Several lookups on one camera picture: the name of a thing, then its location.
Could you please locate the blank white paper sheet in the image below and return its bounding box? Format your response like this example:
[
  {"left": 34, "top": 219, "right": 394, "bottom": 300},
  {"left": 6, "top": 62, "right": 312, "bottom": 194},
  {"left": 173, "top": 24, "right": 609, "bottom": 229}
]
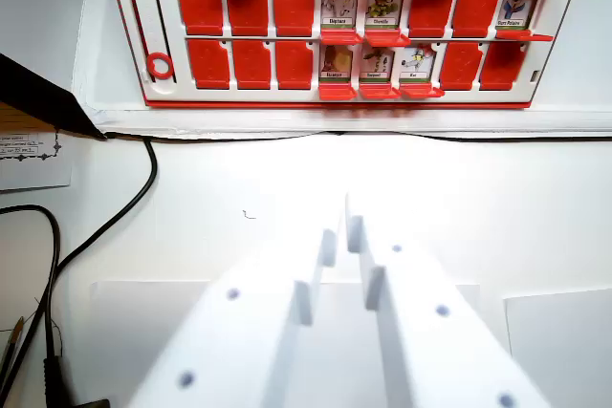
[{"left": 503, "top": 287, "right": 612, "bottom": 408}]

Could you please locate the thin brown pencil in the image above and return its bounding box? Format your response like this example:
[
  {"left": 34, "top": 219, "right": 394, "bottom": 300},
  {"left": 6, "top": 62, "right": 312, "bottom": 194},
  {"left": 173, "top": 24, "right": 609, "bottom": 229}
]
[{"left": 0, "top": 315, "right": 25, "bottom": 383}]

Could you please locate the white base panel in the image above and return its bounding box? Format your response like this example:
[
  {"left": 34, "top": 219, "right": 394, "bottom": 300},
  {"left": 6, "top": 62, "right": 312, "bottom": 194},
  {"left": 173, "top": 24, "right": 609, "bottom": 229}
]
[{"left": 70, "top": 0, "right": 612, "bottom": 140}]

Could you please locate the printed white paper sheet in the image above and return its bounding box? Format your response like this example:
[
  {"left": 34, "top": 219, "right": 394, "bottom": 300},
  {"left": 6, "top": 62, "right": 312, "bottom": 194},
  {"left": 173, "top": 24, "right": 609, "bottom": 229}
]
[{"left": 0, "top": 128, "right": 74, "bottom": 195}]

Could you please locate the black box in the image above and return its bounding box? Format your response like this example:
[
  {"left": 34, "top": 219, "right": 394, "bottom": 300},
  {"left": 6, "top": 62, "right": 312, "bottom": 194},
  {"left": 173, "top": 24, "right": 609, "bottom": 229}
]
[{"left": 0, "top": 53, "right": 108, "bottom": 141}]

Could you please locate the black cable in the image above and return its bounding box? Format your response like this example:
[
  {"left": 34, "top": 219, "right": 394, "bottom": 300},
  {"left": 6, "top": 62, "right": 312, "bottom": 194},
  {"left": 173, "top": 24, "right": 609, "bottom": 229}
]
[
  {"left": 102, "top": 130, "right": 612, "bottom": 143},
  {"left": 0, "top": 204, "right": 63, "bottom": 361},
  {"left": 0, "top": 135, "right": 159, "bottom": 390}
]

